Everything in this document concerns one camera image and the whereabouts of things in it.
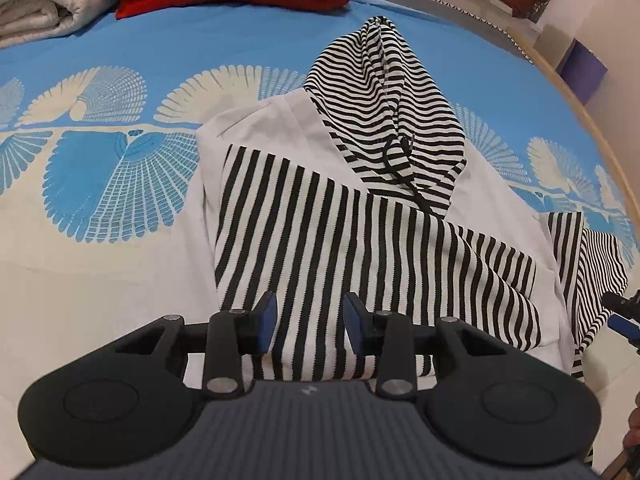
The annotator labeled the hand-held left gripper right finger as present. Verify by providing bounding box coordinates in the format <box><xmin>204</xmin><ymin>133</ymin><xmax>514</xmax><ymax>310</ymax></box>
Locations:
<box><xmin>343</xmin><ymin>292</ymin><xmax>516</xmax><ymax>400</ymax></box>

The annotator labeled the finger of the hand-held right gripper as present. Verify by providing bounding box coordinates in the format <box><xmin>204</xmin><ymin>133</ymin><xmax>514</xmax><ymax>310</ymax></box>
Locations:
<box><xmin>600</xmin><ymin>290</ymin><xmax>640</xmax><ymax>348</ymax></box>

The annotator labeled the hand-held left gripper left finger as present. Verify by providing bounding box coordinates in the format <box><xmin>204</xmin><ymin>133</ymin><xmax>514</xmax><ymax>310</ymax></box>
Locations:
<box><xmin>102</xmin><ymin>291</ymin><xmax>279</xmax><ymax>401</ymax></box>

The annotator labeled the black white striped hoodie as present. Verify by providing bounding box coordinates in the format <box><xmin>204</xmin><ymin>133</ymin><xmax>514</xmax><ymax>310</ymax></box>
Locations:
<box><xmin>192</xmin><ymin>16</ymin><xmax>630</xmax><ymax>467</ymax></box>

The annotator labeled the purple box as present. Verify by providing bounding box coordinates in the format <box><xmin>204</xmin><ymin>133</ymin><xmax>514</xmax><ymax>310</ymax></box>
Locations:
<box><xmin>559</xmin><ymin>40</ymin><xmax>609</xmax><ymax>106</ymax></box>

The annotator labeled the blue cream patterned bed blanket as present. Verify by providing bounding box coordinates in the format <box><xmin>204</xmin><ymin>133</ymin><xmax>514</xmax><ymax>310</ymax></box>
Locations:
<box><xmin>0</xmin><ymin>0</ymin><xmax>640</xmax><ymax>480</ymax></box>

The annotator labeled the cream folded blanket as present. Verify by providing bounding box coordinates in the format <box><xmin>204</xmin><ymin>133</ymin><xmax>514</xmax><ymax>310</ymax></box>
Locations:
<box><xmin>0</xmin><ymin>0</ymin><xmax>118</xmax><ymax>50</ymax></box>

